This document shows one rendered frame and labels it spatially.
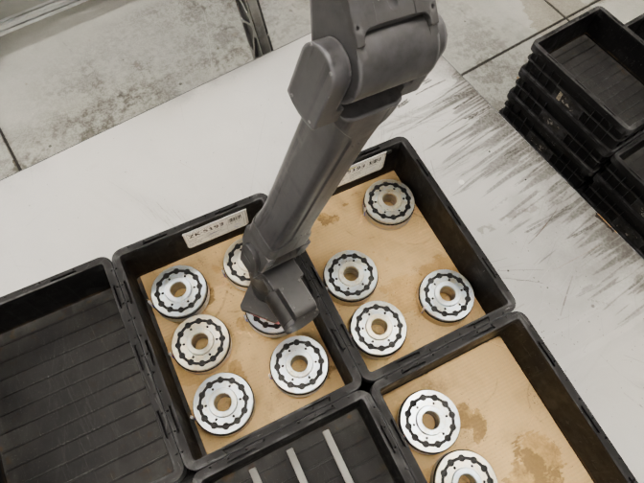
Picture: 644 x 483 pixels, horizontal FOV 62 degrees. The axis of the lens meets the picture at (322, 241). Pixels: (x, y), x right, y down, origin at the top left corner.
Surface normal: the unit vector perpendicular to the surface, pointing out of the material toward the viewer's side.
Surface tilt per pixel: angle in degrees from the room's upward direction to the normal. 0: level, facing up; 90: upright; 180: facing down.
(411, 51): 54
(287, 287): 13
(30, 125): 0
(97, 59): 0
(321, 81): 79
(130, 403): 0
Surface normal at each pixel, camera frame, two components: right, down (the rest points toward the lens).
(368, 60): 0.54, 0.21
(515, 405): 0.02, -0.43
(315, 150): -0.78, 0.45
